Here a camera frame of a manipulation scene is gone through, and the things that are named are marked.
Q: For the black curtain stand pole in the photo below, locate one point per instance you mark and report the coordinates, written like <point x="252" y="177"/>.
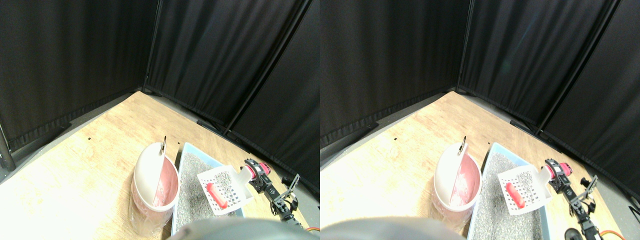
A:
<point x="267" y="65"/>
<point x="463" y="45"/>
<point x="6" y="150"/>
<point x="577" y="65"/>
<point x="152" y="45"/>

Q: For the blue litter tray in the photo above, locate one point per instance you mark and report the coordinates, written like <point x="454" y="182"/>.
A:
<point x="492" y="210"/>
<point x="187" y="200"/>

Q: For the black curtain stand foot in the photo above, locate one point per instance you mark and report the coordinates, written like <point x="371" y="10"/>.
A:
<point x="523" y="126"/>
<point x="211" y="126"/>

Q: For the white bin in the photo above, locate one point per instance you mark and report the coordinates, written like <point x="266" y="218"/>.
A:
<point x="145" y="170"/>
<point x="445" y="175"/>

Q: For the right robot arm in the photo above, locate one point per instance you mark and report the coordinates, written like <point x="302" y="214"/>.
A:
<point x="285" y="212"/>
<point x="582" y="215"/>

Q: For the red lump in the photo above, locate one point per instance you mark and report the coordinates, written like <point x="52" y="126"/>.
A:
<point x="515" y="196"/>
<point x="216" y="196"/>

